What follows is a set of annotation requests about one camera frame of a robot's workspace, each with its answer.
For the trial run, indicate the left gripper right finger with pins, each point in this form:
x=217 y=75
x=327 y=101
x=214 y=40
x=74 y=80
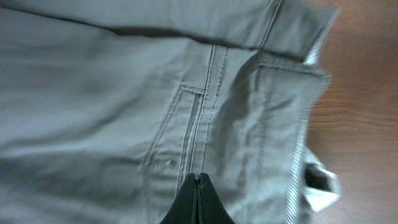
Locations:
x=210 y=210

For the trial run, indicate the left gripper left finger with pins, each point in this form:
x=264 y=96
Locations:
x=184 y=208

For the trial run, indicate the grey shorts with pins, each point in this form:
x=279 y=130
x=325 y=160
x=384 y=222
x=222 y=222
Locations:
x=107 y=106

